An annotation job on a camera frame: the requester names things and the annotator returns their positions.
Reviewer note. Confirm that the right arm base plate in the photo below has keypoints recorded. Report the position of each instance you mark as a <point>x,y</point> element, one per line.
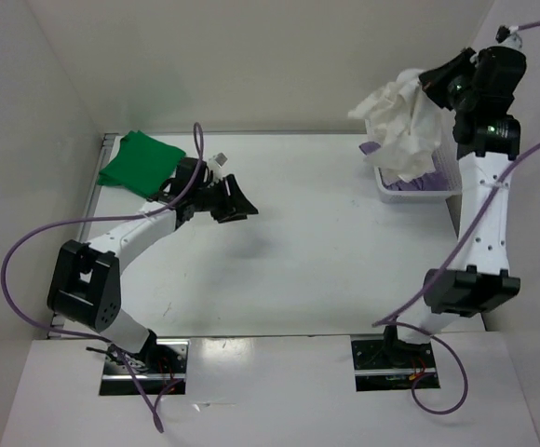
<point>375,371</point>

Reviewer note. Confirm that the green t shirt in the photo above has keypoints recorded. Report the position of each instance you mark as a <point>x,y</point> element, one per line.
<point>141,165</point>

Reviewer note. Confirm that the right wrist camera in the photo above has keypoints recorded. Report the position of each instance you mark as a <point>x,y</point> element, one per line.
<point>500,67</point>

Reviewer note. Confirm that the white plastic basket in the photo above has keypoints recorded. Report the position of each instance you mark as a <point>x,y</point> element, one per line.
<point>443,156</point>

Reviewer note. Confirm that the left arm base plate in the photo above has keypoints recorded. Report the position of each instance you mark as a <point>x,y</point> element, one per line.
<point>167,374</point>

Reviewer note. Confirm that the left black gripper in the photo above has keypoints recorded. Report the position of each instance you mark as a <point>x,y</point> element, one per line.
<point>236,200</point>

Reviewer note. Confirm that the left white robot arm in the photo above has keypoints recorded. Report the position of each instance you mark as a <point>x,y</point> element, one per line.
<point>86,284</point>

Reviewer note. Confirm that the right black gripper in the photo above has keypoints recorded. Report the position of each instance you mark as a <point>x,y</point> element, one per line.
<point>432,80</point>

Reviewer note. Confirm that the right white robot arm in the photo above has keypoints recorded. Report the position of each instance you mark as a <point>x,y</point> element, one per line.
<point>475,277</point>

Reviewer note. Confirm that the lavender t shirt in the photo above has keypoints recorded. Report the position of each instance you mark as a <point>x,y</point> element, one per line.
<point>431,181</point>

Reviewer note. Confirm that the cream white t shirt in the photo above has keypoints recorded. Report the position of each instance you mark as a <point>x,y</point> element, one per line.
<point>403,126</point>

